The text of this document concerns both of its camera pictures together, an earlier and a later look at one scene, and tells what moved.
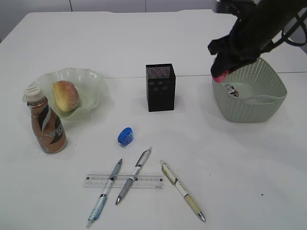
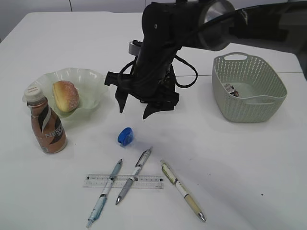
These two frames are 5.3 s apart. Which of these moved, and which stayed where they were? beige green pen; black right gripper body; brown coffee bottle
Moved: black right gripper body
Stayed: brown coffee bottle; beige green pen
